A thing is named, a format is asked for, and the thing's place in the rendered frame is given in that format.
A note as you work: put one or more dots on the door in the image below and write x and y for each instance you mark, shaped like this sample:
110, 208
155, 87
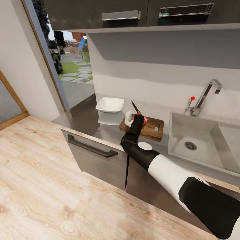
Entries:
11, 108

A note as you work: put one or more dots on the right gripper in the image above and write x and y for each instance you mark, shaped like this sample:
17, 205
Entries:
138, 122

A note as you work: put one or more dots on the cabinet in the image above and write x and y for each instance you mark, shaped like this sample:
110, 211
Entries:
106, 16

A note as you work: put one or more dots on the fixed window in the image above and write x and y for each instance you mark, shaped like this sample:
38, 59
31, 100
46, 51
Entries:
65, 54

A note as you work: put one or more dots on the drop in sink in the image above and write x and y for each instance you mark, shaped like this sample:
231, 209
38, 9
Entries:
216, 143

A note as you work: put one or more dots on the cutting board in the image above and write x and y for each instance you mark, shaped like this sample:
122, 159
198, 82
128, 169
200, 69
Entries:
149, 128

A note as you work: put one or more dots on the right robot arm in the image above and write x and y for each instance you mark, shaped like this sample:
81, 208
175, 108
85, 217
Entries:
219, 212

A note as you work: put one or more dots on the parer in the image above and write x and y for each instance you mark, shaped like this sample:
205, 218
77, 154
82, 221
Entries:
138, 112

